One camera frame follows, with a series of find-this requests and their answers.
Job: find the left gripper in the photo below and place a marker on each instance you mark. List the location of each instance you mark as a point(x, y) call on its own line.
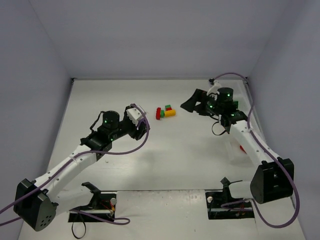
point(139, 130)

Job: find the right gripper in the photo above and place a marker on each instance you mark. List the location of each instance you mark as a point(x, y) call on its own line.
point(201, 100)

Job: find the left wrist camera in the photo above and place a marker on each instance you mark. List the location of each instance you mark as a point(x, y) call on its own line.
point(135, 115)

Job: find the long yellow lego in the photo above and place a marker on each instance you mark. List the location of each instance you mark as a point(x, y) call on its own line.
point(169, 113)

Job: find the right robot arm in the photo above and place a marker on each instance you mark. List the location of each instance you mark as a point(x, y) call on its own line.
point(274, 176)

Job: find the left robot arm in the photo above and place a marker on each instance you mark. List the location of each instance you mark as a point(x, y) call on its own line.
point(39, 201)

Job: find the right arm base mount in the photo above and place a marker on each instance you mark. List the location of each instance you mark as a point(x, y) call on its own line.
point(222, 206)

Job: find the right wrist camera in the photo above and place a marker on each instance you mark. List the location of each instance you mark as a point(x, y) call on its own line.
point(215, 85)

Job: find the clear container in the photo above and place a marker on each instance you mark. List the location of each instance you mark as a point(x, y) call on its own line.
point(236, 156)

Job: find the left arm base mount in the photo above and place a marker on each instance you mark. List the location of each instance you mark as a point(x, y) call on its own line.
point(102, 205)

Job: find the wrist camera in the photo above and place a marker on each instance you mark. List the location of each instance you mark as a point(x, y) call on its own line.
point(215, 85)
point(135, 115)

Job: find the red studded lego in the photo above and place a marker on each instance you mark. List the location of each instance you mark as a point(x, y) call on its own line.
point(158, 113)

